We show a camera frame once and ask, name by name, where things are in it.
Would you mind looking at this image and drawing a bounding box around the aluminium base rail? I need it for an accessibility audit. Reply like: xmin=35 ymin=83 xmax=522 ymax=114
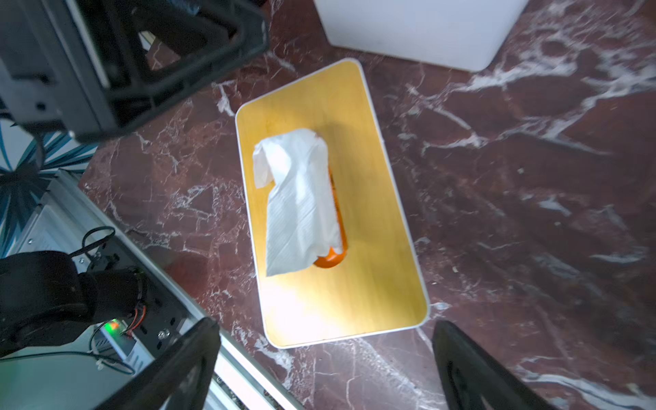
xmin=42 ymin=170 xmax=301 ymax=409

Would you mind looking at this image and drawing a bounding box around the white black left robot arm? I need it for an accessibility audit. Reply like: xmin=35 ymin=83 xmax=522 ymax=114
xmin=1 ymin=1 xmax=269 ymax=355

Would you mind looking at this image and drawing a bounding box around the white plastic tissue box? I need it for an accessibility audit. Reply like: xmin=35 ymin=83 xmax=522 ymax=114
xmin=314 ymin=0 xmax=528 ymax=72

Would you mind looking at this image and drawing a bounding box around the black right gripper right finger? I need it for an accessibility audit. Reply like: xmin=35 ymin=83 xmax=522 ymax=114
xmin=432 ymin=320 xmax=553 ymax=409

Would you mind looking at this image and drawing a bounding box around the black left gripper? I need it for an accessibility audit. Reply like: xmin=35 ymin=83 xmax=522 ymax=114
xmin=1 ymin=1 xmax=269 ymax=143

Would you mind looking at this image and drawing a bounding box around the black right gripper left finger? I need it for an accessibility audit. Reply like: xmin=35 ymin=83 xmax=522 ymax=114
xmin=97 ymin=318 xmax=221 ymax=409

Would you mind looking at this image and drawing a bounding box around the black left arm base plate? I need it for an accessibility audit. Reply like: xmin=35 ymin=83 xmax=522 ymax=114
xmin=86 ymin=239 xmax=188 ymax=358

